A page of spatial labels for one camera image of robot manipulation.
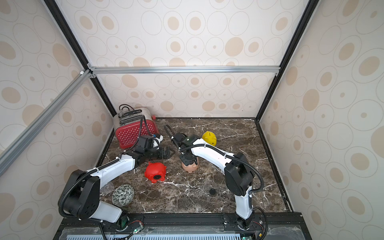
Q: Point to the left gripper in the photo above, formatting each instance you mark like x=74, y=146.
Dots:
x=166, y=154

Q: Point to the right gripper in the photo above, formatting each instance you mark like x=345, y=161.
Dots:
x=186, y=157

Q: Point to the red piggy bank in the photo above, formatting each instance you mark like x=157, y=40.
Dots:
x=155, y=169

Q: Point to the yellow piggy bank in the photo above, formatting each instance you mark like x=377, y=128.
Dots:
x=210, y=138

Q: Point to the pink piggy bank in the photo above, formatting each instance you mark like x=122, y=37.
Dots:
x=192, y=167

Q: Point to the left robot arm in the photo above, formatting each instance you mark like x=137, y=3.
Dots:
x=81, y=195

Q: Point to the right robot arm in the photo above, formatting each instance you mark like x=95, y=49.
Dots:
x=242, y=179

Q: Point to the red metal toaster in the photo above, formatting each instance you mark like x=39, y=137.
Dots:
x=130, y=123

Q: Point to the speckled stone egg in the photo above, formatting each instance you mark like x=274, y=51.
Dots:
x=123, y=195

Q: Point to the clear glass cup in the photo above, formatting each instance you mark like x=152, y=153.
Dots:
x=107, y=189

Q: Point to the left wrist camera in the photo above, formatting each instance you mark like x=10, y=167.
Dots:
x=157, y=141

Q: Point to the horizontal aluminium rail back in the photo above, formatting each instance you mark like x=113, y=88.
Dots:
x=185, y=70

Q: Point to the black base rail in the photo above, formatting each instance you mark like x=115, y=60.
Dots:
x=269, y=226

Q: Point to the diagonal aluminium rail left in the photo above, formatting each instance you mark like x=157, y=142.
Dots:
x=27, y=136

